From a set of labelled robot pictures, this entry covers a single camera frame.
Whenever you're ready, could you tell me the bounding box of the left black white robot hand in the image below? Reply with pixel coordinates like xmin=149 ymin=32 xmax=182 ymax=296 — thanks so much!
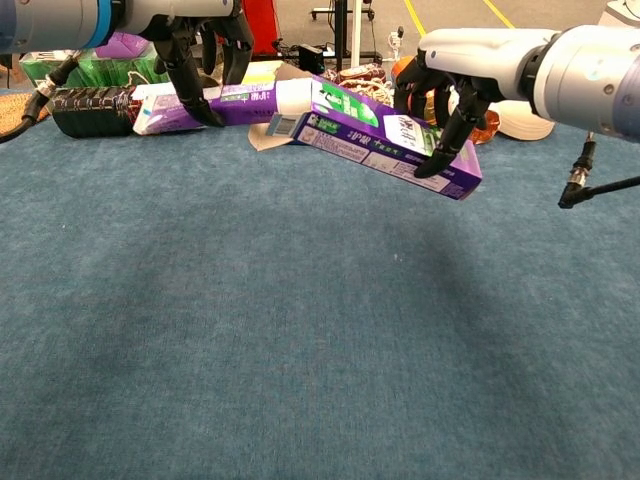
xmin=122 ymin=0 xmax=256 ymax=129

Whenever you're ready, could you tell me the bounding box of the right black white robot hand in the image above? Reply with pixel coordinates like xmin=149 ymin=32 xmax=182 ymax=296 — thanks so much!
xmin=394 ymin=28 xmax=559 ymax=179

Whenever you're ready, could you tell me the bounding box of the purple white toothpaste tube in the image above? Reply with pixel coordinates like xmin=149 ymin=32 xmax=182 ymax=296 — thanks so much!
xmin=132 ymin=79 xmax=314 ymax=136

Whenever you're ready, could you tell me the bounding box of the purple toothpaste carton box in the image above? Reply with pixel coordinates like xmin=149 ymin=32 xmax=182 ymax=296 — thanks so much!
xmin=248 ymin=62 xmax=484 ymax=201

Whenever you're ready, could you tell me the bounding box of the small purple box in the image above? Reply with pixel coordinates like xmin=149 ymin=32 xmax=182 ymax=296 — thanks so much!
xmin=94 ymin=30 xmax=151 ymax=60

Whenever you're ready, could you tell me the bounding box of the green package stack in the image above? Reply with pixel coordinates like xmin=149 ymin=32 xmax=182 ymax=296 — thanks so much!
xmin=19 ymin=47 xmax=174 ymax=89

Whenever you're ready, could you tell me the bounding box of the black power adapter box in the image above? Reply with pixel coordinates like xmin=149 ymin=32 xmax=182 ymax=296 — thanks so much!
xmin=297 ymin=43 xmax=326 ymax=76

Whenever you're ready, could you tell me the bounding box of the white drink bottle yellow cap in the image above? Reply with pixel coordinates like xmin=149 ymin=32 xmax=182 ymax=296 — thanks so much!
xmin=472 ymin=109 xmax=501 ymax=146

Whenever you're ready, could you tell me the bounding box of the beige bowl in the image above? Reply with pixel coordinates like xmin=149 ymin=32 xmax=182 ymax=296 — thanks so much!
xmin=487 ymin=102 xmax=556 ymax=142

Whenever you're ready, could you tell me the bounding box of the red cabinet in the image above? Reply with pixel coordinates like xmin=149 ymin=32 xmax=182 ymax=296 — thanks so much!
xmin=242 ymin=0 xmax=279 ymax=56

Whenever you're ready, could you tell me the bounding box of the yellow green lidded container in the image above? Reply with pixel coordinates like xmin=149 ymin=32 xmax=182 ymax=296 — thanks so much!
xmin=242 ymin=60 xmax=281 ymax=86

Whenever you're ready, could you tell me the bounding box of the black wheeled cart base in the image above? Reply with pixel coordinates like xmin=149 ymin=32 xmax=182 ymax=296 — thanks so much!
xmin=310 ymin=5 xmax=376 ymax=22

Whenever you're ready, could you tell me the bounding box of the brown sauce bottle yellow cap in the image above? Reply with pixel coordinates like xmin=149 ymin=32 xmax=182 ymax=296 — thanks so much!
xmin=334 ymin=63 xmax=388 ymax=86

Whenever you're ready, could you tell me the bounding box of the white upright pole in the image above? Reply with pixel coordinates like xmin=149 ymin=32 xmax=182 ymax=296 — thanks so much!
xmin=349 ymin=0 xmax=365 ymax=69

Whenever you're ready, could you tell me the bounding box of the dark tea drink bottle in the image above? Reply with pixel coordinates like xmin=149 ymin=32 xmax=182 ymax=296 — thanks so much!
xmin=51 ymin=85 xmax=151 ymax=139

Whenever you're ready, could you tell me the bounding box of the black tripod stand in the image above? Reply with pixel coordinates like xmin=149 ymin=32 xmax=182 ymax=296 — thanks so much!
xmin=327 ymin=0 xmax=385 ymax=72

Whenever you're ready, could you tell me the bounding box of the white machine housing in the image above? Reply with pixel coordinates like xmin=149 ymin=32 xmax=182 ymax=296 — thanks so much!
xmin=604 ymin=0 xmax=640 ymax=29

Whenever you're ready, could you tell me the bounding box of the round woven rattan coaster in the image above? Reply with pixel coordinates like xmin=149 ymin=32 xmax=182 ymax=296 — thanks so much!
xmin=0 ymin=92 xmax=51 ymax=137

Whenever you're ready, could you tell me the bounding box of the blue table cloth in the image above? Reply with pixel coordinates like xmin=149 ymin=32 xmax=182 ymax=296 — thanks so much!
xmin=0 ymin=72 xmax=640 ymax=480

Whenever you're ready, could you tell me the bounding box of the coiled rope bundle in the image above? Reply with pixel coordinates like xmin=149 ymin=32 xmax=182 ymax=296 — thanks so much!
xmin=339 ymin=74 xmax=401 ymax=109

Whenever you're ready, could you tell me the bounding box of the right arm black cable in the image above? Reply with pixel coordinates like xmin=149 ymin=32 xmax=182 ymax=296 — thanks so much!
xmin=558 ymin=132 xmax=640 ymax=210

